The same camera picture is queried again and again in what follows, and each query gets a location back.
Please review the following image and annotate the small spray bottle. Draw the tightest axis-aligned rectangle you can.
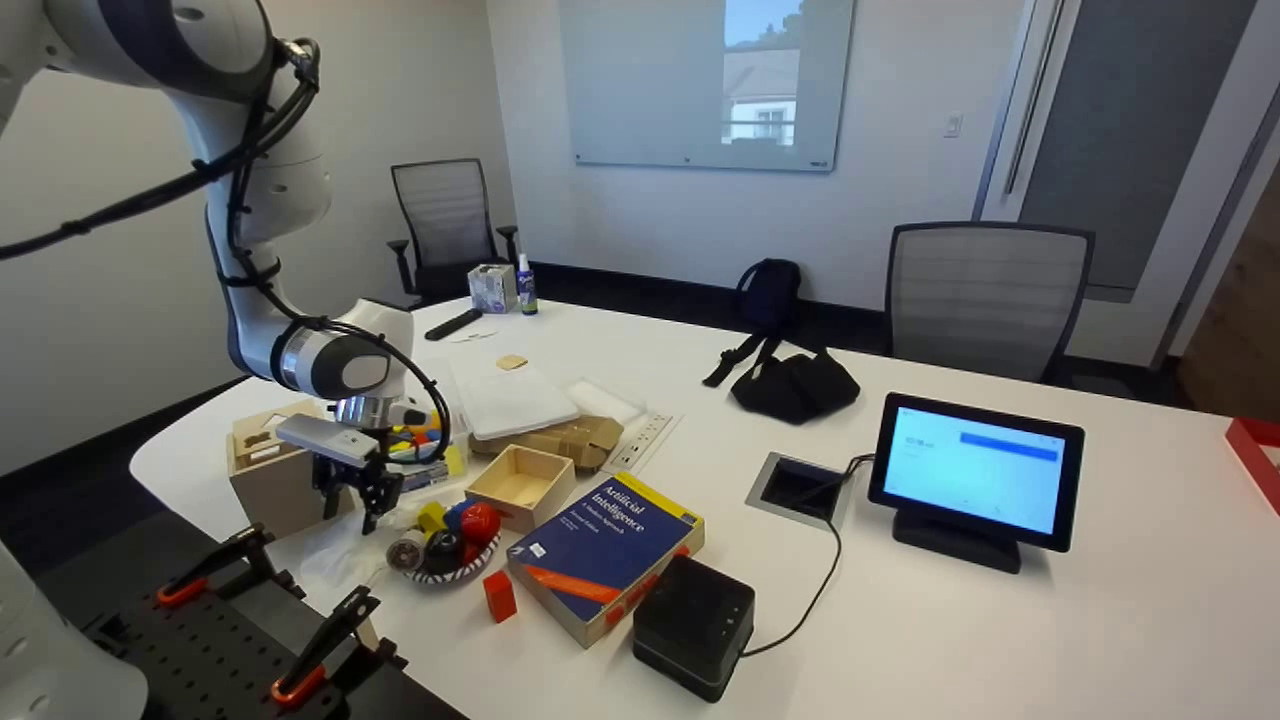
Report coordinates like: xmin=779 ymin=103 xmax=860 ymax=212
xmin=516 ymin=252 xmax=537 ymax=317

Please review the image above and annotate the wall whiteboard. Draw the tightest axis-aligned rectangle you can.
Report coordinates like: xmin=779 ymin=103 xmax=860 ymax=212
xmin=560 ymin=0 xmax=856 ymax=175

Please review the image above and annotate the grey office chair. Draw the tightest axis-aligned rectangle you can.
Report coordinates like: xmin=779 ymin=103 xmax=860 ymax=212
xmin=392 ymin=156 xmax=516 ymax=299
xmin=885 ymin=218 xmax=1092 ymax=379

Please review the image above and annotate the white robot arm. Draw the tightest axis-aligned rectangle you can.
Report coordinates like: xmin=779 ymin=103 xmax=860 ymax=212
xmin=0 ymin=0 xmax=411 ymax=527

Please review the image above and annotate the black tablet on stand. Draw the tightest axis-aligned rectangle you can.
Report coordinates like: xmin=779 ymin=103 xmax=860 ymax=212
xmin=869 ymin=393 xmax=1082 ymax=573

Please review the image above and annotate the black remote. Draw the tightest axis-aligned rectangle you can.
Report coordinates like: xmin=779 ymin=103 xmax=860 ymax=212
xmin=425 ymin=309 xmax=484 ymax=341

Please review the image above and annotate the blue and yellow book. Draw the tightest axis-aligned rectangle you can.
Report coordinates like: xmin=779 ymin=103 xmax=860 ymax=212
xmin=509 ymin=470 xmax=702 ymax=646

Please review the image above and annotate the left orange black clamp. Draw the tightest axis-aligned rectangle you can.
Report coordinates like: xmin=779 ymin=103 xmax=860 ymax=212
xmin=151 ymin=523 xmax=297 ymax=607

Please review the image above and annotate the black box device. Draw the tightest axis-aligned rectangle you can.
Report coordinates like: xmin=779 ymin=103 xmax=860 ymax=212
xmin=631 ymin=557 xmax=757 ymax=703

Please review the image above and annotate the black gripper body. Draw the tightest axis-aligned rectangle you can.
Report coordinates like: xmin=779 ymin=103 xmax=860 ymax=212
xmin=312 ymin=456 xmax=405 ymax=515

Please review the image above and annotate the right orange black clamp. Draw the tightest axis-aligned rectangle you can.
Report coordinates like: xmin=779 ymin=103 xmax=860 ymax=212
xmin=268 ymin=584 xmax=398 ymax=706

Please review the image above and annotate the black bag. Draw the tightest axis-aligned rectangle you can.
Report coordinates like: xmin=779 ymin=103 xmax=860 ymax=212
xmin=700 ymin=256 xmax=865 ymax=426

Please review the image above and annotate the wooden shape sorter box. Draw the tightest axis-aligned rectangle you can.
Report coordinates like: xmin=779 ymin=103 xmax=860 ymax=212
xmin=227 ymin=405 xmax=325 ymax=534

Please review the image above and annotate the white paper towel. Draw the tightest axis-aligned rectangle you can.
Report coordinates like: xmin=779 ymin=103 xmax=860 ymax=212
xmin=268 ymin=515 xmax=396 ymax=615

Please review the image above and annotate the black cable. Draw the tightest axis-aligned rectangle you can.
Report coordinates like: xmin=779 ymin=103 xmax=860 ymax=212
xmin=738 ymin=453 xmax=876 ymax=659

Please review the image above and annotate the small tissue box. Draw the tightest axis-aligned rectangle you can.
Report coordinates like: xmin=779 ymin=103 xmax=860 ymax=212
xmin=468 ymin=264 xmax=516 ymax=312

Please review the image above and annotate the grey office chair right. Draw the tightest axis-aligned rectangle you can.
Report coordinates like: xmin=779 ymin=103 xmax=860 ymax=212
xmin=885 ymin=218 xmax=1092 ymax=379

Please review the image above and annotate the bowl of toy fruit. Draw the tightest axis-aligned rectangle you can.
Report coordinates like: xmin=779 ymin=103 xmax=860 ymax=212
xmin=383 ymin=501 xmax=504 ymax=589

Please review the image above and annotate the small wooden tray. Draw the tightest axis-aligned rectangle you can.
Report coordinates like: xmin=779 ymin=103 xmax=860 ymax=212
xmin=468 ymin=445 xmax=576 ymax=527

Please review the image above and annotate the orange black clamp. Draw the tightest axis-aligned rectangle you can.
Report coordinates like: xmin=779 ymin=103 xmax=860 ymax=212
xmin=151 ymin=523 xmax=297 ymax=607
xmin=268 ymin=584 xmax=398 ymax=706

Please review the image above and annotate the folded white cloth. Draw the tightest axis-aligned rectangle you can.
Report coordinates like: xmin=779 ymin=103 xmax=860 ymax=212
xmin=449 ymin=351 xmax=578 ymax=441

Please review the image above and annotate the orange block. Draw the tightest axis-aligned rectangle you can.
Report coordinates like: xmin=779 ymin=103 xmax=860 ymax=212
xmin=484 ymin=573 xmax=516 ymax=624

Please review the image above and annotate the clear bin of toys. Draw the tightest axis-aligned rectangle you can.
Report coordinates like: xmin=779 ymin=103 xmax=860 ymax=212
xmin=383 ymin=394 xmax=468 ymax=488

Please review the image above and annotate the grey office chair left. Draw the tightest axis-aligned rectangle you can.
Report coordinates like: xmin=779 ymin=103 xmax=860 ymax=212
xmin=392 ymin=156 xmax=516 ymax=299

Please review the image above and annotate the clear ruler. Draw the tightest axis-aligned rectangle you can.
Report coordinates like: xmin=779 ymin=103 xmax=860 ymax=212
xmin=604 ymin=411 xmax=668 ymax=470

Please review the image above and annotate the table cable port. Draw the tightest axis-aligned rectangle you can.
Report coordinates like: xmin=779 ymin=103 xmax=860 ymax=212
xmin=747 ymin=453 xmax=842 ymax=523

